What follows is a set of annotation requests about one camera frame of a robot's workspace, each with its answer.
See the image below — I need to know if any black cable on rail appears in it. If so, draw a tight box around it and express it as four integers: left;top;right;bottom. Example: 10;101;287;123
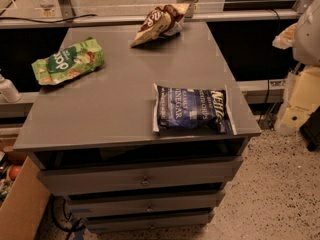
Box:
0;13;98;24

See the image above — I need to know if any green rice chip bag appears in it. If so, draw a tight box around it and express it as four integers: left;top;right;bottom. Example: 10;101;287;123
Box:
32;38;104;85

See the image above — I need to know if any black floor cable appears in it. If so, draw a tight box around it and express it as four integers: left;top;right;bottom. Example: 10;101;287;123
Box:
49;195;87;240

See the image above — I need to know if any top grey drawer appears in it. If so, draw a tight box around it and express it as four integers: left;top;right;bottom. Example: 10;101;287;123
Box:
38;156;242;196

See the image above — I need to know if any brown white chip bag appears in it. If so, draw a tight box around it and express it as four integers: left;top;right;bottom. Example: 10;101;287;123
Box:
130;3;190;48

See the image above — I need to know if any grey drawer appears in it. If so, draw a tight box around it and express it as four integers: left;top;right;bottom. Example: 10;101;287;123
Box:
86;209;214;233
38;156;242;196
68;189;225;218

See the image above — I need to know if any cardboard box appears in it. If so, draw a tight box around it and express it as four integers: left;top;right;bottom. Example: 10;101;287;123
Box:
0;146;50;240

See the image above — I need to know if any grey drawer cabinet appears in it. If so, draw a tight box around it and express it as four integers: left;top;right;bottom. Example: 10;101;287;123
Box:
15;22;260;225

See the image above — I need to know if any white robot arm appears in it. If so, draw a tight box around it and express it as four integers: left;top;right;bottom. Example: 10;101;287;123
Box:
293;0;320;66

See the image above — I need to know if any white cylindrical post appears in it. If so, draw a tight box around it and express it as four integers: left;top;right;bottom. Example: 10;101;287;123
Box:
0;74;21;103

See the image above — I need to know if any blue kettle chip bag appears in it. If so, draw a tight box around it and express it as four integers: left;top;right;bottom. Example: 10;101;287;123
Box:
153;84;237;134

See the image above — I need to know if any black hanging cable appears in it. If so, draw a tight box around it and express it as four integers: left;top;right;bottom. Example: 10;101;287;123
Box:
257;9;282;125

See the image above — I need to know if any red apple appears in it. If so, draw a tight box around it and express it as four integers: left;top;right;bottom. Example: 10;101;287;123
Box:
8;165;22;180

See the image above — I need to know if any middle grey drawer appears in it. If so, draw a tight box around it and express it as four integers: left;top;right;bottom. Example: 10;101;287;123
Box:
68;189;225;218

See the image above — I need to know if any bottom grey drawer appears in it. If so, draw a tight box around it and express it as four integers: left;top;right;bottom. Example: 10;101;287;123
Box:
86;209;214;233

